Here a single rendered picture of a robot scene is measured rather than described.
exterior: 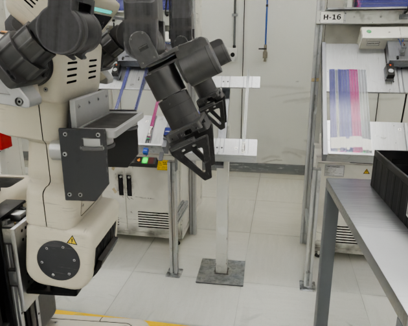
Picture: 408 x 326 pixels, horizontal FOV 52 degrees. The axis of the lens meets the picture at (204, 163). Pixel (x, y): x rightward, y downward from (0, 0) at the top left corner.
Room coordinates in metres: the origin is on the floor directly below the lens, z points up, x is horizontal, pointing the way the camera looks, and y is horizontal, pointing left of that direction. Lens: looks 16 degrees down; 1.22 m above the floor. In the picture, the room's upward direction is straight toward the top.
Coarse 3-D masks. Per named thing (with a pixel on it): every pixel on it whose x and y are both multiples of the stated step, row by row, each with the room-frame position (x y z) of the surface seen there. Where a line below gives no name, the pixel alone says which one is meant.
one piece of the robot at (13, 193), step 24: (0, 192) 1.09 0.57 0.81; (24, 192) 1.14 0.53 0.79; (0, 216) 0.95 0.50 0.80; (24, 216) 0.99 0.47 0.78; (0, 240) 0.94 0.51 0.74; (0, 264) 0.94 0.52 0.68; (0, 288) 0.94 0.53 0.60; (0, 312) 0.93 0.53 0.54; (24, 312) 0.99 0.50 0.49; (48, 312) 1.19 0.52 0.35
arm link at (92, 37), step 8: (88, 16) 0.76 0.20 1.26; (32, 24) 0.74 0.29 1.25; (88, 24) 0.74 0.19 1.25; (96, 24) 0.78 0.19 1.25; (32, 32) 0.75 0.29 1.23; (88, 32) 0.73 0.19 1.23; (96, 32) 0.77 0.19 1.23; (88, 40) 0.74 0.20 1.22; (96, 40) 0.78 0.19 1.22; (88, 48) 0.76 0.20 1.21; (72, 56) 0.73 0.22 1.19; (80, 56) 0.77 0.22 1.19
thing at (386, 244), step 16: (336, 192) 1.12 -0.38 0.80; (352, 192) 1.12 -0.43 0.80; (368, 192) 1.12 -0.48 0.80; (336, 208) 1.22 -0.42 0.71; (352, 208) 1.00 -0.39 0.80; (368, 208) 1.00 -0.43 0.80; (384, 208) 1.00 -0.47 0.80; (336, 224) 1.22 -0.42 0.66; (352, 224) 0.92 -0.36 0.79; (368, 224) 0.90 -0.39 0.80; (384, 224) 0.90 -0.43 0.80; (400, 224) 0.90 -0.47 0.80; (368, 240) 0.82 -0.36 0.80; (384, 240) 0.82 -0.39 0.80; (400, 240) 0.82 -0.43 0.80; (320, 256) 1.25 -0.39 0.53; (368, 256) 0.78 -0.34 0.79; (384, 256) 0.75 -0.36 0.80; (400, 256) 0.75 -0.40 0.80; (320, 272) 1.22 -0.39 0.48; (384, 272) 0.69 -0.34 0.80; (400, 272) 0.69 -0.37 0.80; (320, 288) 1.22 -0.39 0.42; (384, 288) 0.67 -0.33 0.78; (400, 288) 0.64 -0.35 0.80; (320, 304) 1.22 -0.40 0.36; (400, 304) 0.59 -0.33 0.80; (320, 320) 1.22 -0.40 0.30; (400, 320) 0.59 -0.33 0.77
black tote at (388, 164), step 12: (384, 156) 1.18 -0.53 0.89; (396, 156) 1.17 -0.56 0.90; (372, 168) 1.18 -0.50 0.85; (384, 168) 1.08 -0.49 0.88; (396, 168) 1.00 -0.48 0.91; (372, 180) 1.17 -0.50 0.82; (384, 180) 1.07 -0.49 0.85; (396, 180) 0.98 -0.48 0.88; (384, 192) 1.06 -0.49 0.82; (396, 192) 0.97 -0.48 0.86; (396, 204) 0.96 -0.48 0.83
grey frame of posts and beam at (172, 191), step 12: (168, 12) 2.48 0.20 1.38; (108, 24) 2.54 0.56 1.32; (168, 24) 2.48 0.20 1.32; (192, 96) 2.48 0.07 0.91; (168, 168) 1.99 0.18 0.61; (168, 180) 2.00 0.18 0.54; (168, 192) 2.00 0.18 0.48; (168, 204) 2.00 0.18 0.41; (168, 216) 2.00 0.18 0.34; (192, 228) 2.49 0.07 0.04
